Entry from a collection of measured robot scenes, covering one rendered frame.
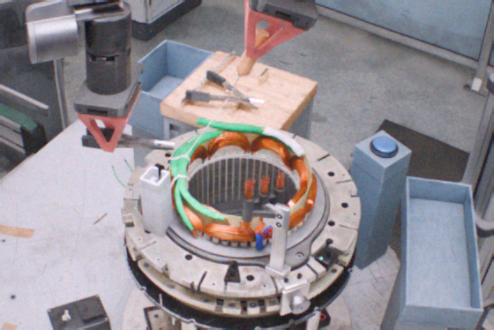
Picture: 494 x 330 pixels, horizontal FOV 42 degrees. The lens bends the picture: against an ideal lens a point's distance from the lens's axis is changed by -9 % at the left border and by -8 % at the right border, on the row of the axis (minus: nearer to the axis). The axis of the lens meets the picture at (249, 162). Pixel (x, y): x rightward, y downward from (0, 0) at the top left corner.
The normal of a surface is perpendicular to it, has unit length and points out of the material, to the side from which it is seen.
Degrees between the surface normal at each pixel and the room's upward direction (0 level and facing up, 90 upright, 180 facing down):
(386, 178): 90
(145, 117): 90
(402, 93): 0
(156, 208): 90
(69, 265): 0
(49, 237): 0
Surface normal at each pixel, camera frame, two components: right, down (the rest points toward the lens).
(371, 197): -0.77, 0.40
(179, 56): -0.47, 0.57
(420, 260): 0.04, -0.76
